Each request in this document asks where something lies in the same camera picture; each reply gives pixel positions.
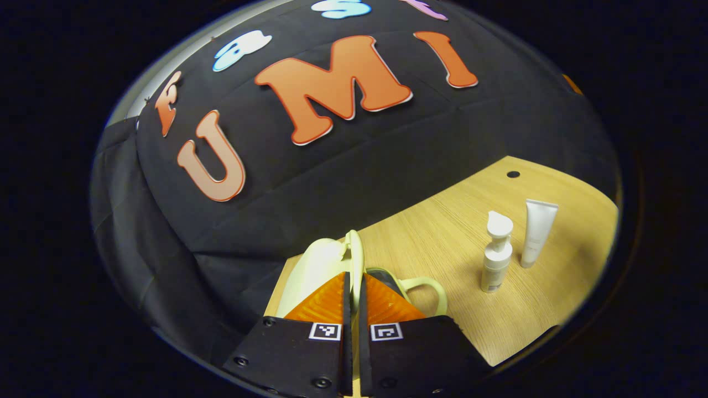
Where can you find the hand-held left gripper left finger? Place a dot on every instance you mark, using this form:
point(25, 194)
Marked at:
point(298, 354)

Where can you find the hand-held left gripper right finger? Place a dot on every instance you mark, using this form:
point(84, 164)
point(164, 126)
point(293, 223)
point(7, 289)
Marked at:
point(415, 354)

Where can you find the pale yellow suitcase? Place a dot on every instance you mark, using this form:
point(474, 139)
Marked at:
point(315, 271)

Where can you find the white pump bottle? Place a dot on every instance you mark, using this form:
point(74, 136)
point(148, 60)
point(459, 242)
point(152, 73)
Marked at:
point(495, 265)

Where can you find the white squeeze tube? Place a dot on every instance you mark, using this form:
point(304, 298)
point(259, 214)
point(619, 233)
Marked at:
point(537, 232)

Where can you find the black backdrop cloth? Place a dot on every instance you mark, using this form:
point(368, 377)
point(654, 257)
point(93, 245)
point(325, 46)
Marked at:
point(387, 155)

